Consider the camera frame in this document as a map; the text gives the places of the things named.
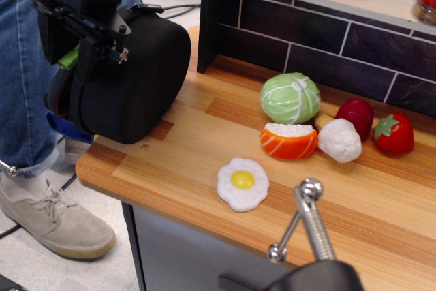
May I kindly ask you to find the toy fried egg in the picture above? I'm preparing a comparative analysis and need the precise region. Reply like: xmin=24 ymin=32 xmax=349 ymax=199
xmin=217 ymin=158 xmax=270 ymax=212

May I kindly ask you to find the toy yellow banana piece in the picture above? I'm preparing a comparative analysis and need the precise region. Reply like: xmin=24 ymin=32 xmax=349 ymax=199
xmin=314 ymin=112 xmax=334 ymax=132

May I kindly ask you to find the blue jeans left leg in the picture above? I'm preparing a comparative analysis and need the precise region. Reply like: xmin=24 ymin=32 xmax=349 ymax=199
xmin=1 ymin=0 xmax=57 ymax=178

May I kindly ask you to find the toy salmon sushi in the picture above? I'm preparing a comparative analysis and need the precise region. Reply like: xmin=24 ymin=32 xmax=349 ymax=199
xmin=260 ymin=123 xmax=318 ymax=160

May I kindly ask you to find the toy dark red fruit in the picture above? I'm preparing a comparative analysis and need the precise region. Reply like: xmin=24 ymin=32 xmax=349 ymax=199
xmin=335 ymin=98 xmax=374 ymax=142

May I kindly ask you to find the toy green cabbage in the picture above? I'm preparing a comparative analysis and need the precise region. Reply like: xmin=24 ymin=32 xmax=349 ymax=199
xmin=260 ymin=72 xmax=321 ymax=124

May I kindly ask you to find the black zipper case bag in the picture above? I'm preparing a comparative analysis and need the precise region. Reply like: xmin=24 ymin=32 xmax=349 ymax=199
xmin=44 ymin=5 xmax=191 ymax=144

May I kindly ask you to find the glass jar red label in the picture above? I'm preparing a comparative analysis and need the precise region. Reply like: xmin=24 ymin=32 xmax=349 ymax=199
xmin=411 ymin=0 xmax=435 ymax=26

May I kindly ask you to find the black clamp body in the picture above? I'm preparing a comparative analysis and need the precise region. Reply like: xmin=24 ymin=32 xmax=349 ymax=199
xmin=265 ymin=260 xmax=364 ymax=290

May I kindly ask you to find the toy white cauliflower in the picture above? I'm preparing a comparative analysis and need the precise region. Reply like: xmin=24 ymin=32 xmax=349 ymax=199
xmin=318 ymin=119 xmax=362 ymax=163

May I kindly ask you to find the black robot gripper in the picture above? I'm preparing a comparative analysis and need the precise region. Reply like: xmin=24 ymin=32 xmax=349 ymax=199
xmin=31 ymin=0 xmax=131 ymax=88

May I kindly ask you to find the dark brick-pattern shelf unit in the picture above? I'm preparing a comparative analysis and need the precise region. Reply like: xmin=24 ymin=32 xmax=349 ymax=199
xmin=197 ymin=0 xmax=435 ymax=117

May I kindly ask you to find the beige suede shoe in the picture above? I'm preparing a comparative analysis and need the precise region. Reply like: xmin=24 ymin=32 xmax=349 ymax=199
xmin=1 ymin=173 xmax=116 ymax=260

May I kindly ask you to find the black floor cable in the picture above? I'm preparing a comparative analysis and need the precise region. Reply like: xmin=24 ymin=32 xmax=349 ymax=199
xmin=159 ymin=3 xmax=202 ymax=20

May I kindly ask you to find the metal clamp screw handle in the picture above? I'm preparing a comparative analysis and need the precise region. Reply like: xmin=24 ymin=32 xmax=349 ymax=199
xmin=268 ymin=178 xmax=337 ymax=264

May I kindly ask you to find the green zipper pull tab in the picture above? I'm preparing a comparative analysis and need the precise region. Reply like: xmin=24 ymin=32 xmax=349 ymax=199
xmin=58 ymin=44 xmax=80 ymax=70

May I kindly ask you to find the toy red strawberry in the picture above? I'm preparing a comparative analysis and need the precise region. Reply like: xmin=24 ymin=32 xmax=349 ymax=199
xmin=374 ymin=113 xmax=414 ymax=153

